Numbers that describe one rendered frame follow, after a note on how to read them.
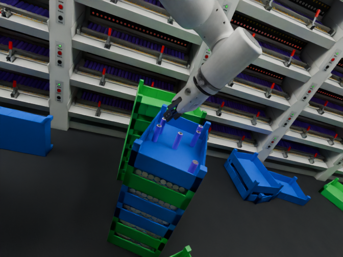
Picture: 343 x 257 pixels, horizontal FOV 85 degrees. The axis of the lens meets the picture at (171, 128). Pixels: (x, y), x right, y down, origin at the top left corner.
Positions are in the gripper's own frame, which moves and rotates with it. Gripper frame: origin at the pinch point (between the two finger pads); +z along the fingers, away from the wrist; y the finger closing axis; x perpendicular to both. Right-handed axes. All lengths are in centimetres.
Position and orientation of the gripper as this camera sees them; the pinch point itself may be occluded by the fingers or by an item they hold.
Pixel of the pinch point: (172, 114)
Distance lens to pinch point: 64.0
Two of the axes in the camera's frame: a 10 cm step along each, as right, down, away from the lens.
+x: -5.0, -8.4, 2.2
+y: 6.5, -1.9, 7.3
